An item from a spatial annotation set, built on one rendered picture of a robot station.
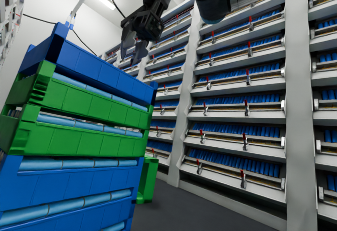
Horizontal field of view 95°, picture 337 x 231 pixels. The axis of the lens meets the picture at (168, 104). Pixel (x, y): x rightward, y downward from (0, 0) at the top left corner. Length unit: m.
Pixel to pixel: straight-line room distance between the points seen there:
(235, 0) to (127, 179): 0.63
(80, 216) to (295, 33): 1.17
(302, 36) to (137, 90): 0.92
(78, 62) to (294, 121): 0.90
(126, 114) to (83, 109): 0.11
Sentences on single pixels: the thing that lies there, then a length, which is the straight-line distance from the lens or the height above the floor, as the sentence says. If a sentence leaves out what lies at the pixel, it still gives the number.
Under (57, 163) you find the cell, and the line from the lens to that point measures 0.37.
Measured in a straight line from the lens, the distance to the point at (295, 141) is 0.93.
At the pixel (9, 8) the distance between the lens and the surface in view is 2.34.
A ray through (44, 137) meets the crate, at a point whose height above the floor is 0.27.
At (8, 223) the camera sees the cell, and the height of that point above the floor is 0.14.
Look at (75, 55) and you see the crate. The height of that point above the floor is 0.43.
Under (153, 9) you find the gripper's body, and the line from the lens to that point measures 0.55.
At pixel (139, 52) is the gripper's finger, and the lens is 0.55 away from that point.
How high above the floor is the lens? 0.30
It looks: 13 degrees up
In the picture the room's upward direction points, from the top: 10 degrees clockwise
